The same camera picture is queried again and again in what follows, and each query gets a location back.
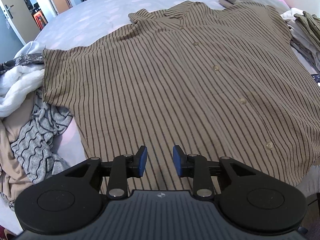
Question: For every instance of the grey wavy striped garment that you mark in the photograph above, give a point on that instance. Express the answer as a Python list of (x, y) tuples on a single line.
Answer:
[(42, 130)]

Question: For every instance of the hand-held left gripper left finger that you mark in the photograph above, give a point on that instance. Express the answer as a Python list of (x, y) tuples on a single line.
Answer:
[(142, 161)]

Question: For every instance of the beige garment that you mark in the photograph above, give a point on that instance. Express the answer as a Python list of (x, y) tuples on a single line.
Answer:
[(10, 155)]

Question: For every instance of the smartphone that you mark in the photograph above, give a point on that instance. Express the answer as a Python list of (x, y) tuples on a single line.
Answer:
[(315, 76)]

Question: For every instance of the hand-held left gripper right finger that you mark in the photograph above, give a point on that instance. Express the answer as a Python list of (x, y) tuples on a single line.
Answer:
[(177, 161)]

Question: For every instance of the dark floral garment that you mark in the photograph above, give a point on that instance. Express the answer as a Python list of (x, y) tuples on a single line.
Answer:
[(22, 60)]

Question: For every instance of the tan striped button shirt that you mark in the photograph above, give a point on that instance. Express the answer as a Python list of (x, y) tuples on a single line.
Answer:
[(175, 80)]

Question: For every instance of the stack of folded clothes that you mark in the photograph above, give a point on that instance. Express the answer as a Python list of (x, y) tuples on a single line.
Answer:
[(305, 35)]

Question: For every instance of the white garment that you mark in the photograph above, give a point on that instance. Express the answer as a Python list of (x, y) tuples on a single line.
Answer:
[(17, 80)]

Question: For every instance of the bed with pink dotted sheet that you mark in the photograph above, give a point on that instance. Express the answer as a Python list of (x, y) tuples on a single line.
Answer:
[(100, 17)]

